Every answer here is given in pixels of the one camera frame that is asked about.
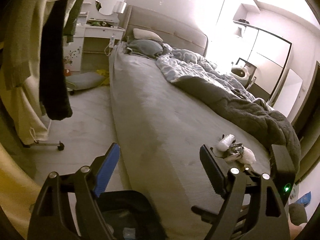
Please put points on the blue patterned duvet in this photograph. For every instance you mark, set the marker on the blue patterned duvet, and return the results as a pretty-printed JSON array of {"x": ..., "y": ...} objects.
[{"x": 176, "y": 63}]

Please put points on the clear plastic bubble bag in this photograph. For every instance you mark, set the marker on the clear plastic bubble bag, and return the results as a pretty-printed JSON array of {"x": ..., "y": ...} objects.
[{"x": 226, "y": 141}]

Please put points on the black hanging garment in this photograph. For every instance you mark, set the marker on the black hanging garment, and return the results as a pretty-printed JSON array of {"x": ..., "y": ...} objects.
[{"x": 53, "y": 91}]

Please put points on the beige hanging coat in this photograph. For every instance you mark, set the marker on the beige hanging coat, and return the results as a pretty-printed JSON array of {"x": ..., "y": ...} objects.
[{"x": 20, "y": 70}]

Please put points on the grey bed mattress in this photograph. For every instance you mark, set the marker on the grey bed mattress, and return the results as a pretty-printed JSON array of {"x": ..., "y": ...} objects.
[{"x": 160, "y": 130}]

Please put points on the grey upholstered headboard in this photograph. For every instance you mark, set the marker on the grey upholstered headboard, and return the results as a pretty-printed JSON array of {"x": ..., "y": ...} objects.
[{"x": 172, "y": 31}]

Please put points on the olive green hanging garment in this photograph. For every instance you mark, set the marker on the olive green hanging garment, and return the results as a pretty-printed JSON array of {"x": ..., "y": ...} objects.
[{"x": 72, "y": 13}]

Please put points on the white cat bed pod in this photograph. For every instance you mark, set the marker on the white cat bed pod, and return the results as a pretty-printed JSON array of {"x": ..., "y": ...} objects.
[{"x": 240, "y": 72}]

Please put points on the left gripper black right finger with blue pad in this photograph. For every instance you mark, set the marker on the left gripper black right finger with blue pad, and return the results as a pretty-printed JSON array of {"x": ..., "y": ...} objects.
[{"x": 252, "y": 207}]

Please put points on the red box on floor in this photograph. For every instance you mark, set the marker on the red box on floor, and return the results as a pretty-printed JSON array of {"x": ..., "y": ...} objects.
[{"x": 67, "y": 72}]

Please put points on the yellow cloth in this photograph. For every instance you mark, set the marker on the yellow cloth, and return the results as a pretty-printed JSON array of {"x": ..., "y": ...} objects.
[{"x": 106, "y": 76}]

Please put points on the black trash bin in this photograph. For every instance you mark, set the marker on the black trash bin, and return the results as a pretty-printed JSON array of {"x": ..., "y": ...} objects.
[{"x": 130, "y": 215}]

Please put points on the silver table lamp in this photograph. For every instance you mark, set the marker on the silver table lamp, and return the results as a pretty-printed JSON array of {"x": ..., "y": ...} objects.
[{"x": 119, "y": 7}]

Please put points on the dark grey fleece blanket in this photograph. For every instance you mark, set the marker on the dark grey fleece blanket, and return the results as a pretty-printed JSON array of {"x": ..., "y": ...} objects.
[{"x": 268, "y": 127}]

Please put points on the cream pillow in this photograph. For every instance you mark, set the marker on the cream pillow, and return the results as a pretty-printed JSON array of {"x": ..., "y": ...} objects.
[{"x": 146, "y": 34}]

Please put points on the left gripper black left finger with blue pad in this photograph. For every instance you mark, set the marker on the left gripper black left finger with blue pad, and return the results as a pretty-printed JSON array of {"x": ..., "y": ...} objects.
[{"x": 52, "y": 216}]

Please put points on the blue paper on floor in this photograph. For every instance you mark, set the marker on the blue paper on floor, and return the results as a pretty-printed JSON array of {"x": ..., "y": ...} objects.
[{"x": 305, "y": 199}]

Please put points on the grey padded stool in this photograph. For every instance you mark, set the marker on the grey padded stool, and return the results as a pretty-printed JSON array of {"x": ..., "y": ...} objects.
[{"x": 83, "y": 81}]

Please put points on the white dressing table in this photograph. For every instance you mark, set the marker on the white dressing table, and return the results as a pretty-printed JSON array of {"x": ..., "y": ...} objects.
[{"x": 91, "y": 38}]

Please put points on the white wardrobe sliding doors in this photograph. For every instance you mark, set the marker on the white wardrobe sliding doors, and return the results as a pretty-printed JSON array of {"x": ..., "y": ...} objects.
[{"x": 268, "y": 52}]

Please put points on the white clothes rack base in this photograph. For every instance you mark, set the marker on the white clothes rack base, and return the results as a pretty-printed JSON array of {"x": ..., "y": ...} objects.
[{"x": 41, "y": 143}]

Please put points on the grey-blue pillow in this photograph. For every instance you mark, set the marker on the grey-blue pillow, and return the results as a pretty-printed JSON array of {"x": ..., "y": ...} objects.
[{"x": 146, "y": 47}]

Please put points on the white remote on cable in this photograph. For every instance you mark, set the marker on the white remote on cable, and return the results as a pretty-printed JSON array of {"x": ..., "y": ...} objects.
[{"x": 110, "y": 46}]

